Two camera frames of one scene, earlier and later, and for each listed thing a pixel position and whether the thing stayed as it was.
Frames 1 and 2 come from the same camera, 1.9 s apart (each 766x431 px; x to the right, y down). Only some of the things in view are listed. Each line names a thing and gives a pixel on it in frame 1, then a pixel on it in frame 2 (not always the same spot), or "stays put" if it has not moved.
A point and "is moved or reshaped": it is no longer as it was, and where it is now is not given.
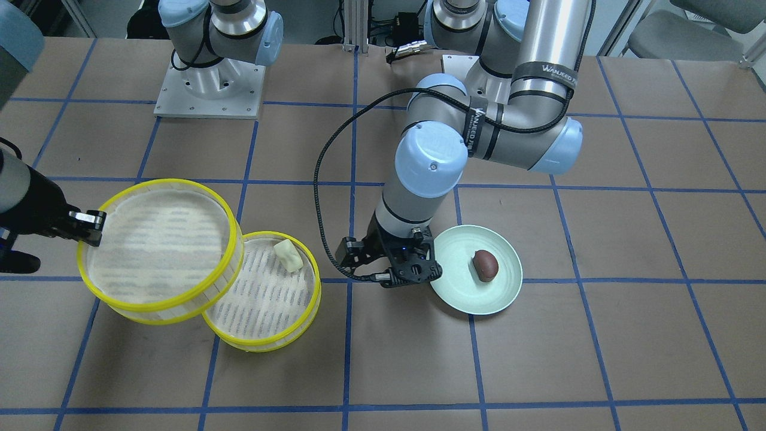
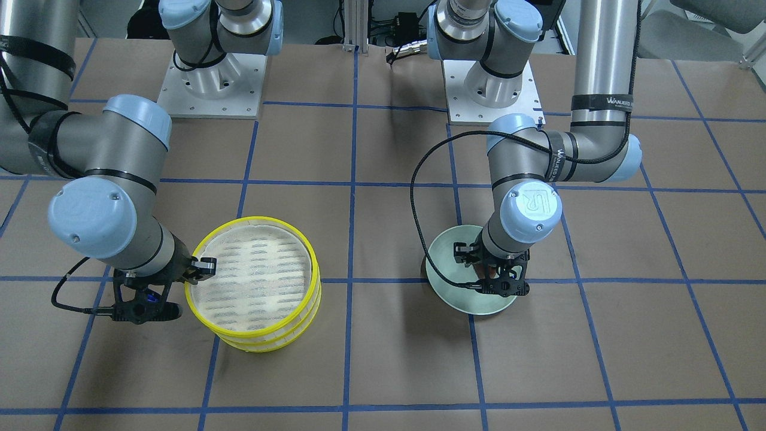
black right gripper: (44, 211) → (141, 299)
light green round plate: (459, 286) stays put
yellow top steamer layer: (172, 251) is moved or reshaped
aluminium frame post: (355, 25) stays put
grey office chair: (706, 33) stays put
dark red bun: (485, 264) stays put
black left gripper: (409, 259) → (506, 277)
